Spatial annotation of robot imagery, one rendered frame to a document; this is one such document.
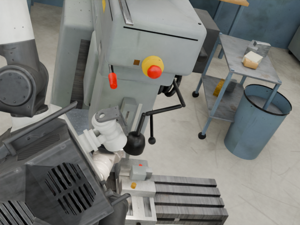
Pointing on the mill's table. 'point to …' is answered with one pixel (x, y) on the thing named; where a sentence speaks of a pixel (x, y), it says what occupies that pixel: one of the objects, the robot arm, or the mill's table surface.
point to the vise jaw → (143, 185)
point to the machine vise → (147, 213)
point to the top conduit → (202, 57)
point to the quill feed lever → (151, 132)
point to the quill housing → (139, 98)
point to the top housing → (152, 34)
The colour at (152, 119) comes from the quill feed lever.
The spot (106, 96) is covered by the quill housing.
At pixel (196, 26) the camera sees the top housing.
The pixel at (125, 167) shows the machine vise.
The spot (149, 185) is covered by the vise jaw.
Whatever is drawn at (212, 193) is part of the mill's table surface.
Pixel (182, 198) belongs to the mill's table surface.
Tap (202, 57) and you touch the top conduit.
